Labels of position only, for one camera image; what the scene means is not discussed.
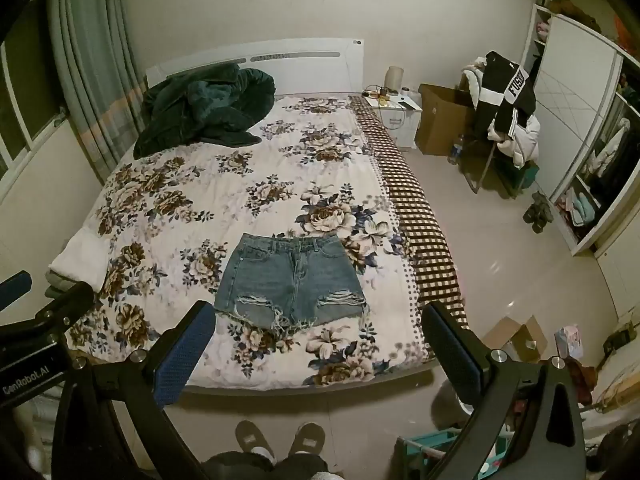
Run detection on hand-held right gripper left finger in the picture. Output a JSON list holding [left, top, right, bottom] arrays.
[[52, 301, 217, 480]]

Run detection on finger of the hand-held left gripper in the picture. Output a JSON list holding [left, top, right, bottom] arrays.
[[0, 282, 96, 343], [0, 270, 33, 312]]

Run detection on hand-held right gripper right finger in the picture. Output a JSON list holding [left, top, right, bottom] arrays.
[[424, 301, 587, 480]]

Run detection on blue denim shorts pants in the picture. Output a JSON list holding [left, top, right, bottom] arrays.
[[214, 232, 372, 335]]

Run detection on white folded bedding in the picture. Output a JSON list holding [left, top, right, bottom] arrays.
[[49, 229, 110, 292]]

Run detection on small open cardboard box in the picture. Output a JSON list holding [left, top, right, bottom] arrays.
[[482, 315, 549, 364]]

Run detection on teal plastic rack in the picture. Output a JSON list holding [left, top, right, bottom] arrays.
[[394, 427, 507, 480]]

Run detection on grey slipper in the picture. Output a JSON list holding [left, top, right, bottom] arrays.
[[234, 419, 275, 463], [294, 422, 327, 459]]

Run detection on pink printed box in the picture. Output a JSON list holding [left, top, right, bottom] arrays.
[[553, 324, 586, 362]]

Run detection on person's legs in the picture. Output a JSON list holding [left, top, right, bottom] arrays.
[[199, 451, 332, 480]]

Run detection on green shoe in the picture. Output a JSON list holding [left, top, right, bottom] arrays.
[[531, 205, 554, 234]]

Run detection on floral bed sheet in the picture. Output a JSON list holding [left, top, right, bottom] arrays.
[[47, 95, 437, 394]]

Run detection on brown checked blanket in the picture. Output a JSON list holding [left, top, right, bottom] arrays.
[[348, 95, 470, 331]]

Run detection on dark slippers on floor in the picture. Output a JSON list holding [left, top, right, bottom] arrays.
[[523, 190, 550, 225]]

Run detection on white framed window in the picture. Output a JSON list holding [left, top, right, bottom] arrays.
[[0, 0, 68, 177]]

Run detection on dark metal chair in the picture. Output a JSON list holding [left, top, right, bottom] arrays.
[[459, 132, 539, 197]]

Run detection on teal storage box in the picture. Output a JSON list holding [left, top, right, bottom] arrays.
[[514, 162, 540, 191]]

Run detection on green striped curtain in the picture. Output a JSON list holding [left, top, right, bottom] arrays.
[[46, 0, 147, 187]]

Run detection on large brown cardboard box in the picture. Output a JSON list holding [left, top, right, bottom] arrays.
[[414, 83, 477, 157]]

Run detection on dark green quilt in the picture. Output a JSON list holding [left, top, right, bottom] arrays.
[[132, 65, 277, 158]]

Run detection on white nightstand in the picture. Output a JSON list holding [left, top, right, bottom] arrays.
[[362, 93, 424, 151]]

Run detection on black jacket with white stripe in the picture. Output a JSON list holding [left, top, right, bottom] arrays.
[[472, 51, 537, 145]]

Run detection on white wardrobe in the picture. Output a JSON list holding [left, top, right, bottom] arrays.
[[519, 2, 640, 257]]

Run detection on white bed headboard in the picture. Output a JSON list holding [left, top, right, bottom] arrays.
[[145, 37, 367, 97]]

